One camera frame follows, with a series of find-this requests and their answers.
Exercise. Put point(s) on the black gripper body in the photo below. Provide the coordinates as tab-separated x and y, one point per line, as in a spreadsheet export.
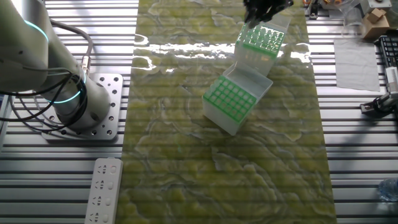
269	6

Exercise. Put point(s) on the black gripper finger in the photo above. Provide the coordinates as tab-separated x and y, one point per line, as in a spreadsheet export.
268	18
252	19

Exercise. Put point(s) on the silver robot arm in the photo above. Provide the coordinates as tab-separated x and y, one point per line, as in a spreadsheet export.
18	56

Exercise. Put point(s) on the green rack pipette tip box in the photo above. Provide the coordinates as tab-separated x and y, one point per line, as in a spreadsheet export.
224	121
255	63

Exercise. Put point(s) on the clear plastic cup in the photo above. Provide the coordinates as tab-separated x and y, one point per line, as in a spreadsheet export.
353	21

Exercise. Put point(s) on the white paper sheet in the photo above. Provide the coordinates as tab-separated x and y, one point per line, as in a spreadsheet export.
356	65

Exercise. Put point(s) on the small tan cardboard box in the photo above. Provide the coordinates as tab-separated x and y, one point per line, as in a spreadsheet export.
376	25

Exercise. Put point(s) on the black keyboard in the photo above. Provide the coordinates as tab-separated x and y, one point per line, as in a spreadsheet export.
390	49

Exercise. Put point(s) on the green marble pattern mat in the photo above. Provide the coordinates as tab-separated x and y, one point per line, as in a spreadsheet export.
186	171

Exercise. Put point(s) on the clear water bottle blue cap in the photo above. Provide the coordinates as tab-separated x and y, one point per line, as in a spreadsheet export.
390	189

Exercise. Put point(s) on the white power strip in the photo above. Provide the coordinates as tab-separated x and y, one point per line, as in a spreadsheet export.
104	193

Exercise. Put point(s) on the silver perforated base plate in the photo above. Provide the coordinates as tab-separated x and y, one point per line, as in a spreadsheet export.
116	112

